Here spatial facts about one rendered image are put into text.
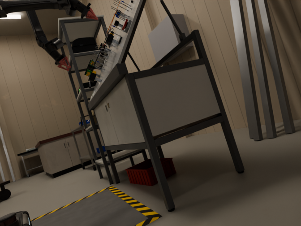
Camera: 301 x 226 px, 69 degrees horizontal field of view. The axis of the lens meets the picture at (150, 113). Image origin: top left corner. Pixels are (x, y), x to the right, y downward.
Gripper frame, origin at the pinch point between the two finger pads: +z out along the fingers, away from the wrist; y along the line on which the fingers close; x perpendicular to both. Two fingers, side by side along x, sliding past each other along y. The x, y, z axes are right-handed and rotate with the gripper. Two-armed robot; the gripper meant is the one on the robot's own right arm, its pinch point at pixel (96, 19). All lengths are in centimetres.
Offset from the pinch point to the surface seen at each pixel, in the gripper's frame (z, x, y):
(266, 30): 136, -3, -102
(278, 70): 160, 3, -66
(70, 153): 56, -349, 100
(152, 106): 55, 31, 43
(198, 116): 84, 31, 32
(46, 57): -176, -762, -163
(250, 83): 151, -17, -51
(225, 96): 194, -112, -81
